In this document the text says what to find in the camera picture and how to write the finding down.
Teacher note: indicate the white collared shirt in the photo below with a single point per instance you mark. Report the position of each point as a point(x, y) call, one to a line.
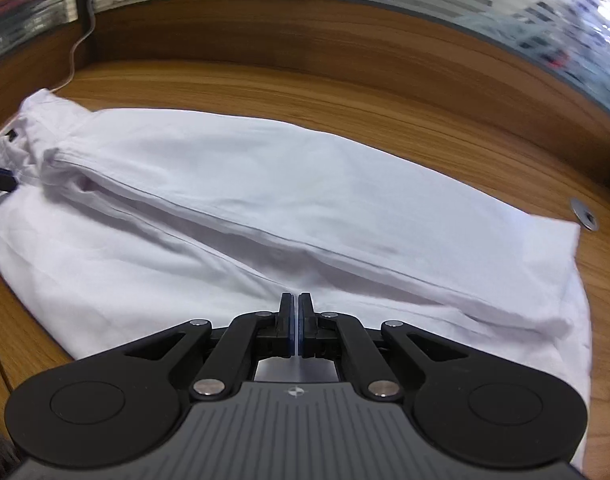
point(260, 190)

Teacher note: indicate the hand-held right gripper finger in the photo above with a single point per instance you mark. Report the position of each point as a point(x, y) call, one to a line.
point(302, 330)
point(291, 330)

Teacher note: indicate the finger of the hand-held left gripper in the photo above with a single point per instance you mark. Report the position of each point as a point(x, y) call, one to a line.
point(0, 180)

